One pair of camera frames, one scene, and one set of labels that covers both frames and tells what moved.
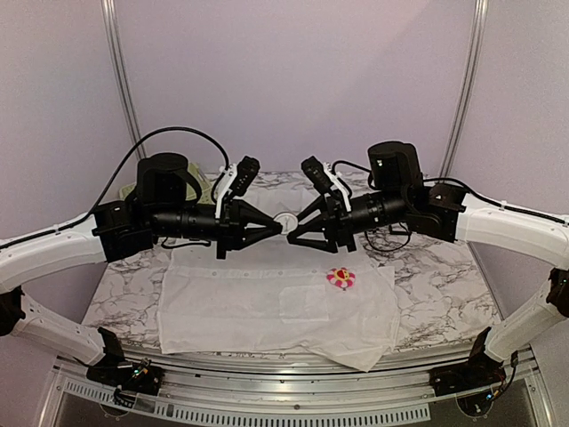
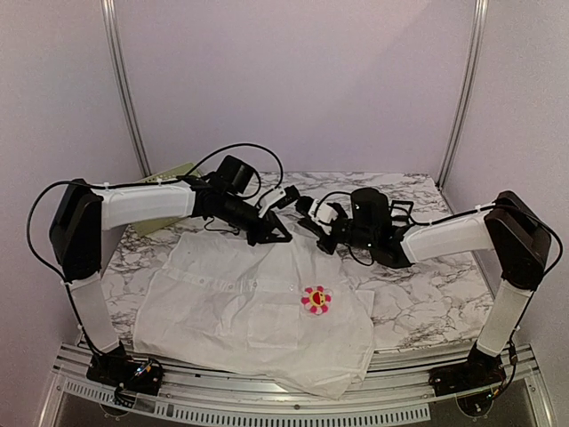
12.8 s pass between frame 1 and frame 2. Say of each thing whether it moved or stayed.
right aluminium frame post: stayed
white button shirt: moved
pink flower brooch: moved
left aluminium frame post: stayed
